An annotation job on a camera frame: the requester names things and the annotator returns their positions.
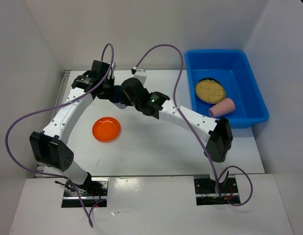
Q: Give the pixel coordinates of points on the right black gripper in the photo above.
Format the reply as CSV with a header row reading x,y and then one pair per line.
x,y
126,101

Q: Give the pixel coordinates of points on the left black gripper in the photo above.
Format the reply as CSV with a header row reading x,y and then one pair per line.
x,y
111,80

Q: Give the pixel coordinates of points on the orange plastic plate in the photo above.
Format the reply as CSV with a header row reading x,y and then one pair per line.
x,y
106,129

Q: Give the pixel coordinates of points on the black plastic plate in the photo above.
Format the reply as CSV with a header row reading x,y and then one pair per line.
x,y
210,79

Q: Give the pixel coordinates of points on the green-rimmed bamboo tray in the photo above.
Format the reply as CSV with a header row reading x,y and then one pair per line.
x,y
210,92

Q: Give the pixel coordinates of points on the pink plastic cup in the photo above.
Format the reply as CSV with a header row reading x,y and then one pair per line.
x,y
224,107

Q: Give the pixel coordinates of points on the blue plastic cup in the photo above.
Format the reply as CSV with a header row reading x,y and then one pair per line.
x,y
118,95

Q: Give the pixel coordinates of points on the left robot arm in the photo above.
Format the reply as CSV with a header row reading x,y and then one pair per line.
x,y
50,145

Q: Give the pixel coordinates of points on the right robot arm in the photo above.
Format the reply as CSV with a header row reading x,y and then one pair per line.
x,y
215,135

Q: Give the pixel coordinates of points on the blue plastic bin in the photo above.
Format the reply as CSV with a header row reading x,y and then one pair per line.
x,y
232,70

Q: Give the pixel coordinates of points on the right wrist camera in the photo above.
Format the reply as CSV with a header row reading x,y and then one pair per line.
x,y
140,74

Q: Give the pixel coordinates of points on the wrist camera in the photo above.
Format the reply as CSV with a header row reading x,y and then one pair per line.
x,y
113,66
140,74

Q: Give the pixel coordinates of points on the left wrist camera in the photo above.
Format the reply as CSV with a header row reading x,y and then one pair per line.
x,y
113,66

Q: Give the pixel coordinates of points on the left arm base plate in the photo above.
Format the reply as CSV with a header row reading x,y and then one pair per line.
x,y
96,198

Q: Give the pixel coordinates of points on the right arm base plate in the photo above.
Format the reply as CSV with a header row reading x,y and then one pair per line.
x,y
206,195

